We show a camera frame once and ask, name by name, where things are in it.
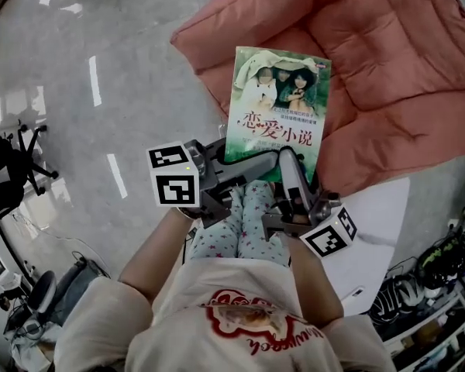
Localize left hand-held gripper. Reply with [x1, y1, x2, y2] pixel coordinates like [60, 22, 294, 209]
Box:
[146, 137, 277, 229]

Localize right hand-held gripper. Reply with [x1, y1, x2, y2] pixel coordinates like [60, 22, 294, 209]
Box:
[260, 146, 359, 260]

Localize green cover book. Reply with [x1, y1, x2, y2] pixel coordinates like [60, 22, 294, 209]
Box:
[223, 46, 332, 184]

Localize pink cushioned seat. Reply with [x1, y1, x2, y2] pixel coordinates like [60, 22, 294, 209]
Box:
[170, 0, 465, 198]

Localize person's left forearm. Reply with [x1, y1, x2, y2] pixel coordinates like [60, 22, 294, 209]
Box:
[118, 206, 203, 314]

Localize person's right forearm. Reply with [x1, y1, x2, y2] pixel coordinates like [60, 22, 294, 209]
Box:
[285, 238, 345, 322]

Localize star print trousers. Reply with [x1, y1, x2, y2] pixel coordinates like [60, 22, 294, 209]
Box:
[187, 180, 292, 267]

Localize white table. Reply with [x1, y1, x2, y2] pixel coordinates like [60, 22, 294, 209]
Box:
[320, 176, 412, 318]

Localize black and white helmet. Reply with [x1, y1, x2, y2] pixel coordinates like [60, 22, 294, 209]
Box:
[371, 272, 424, 327]

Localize black and green helmet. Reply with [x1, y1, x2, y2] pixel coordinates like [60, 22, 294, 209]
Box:
[417, 237, 463, 283]

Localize white storage shelf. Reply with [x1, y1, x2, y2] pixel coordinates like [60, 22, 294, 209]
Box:
[374, 284, 465, 372]

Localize black office chair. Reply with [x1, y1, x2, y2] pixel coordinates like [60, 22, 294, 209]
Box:
[0, 117, 60, 230]

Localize grey office chair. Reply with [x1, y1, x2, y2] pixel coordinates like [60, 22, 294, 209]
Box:
[26, 269, 60, 326]

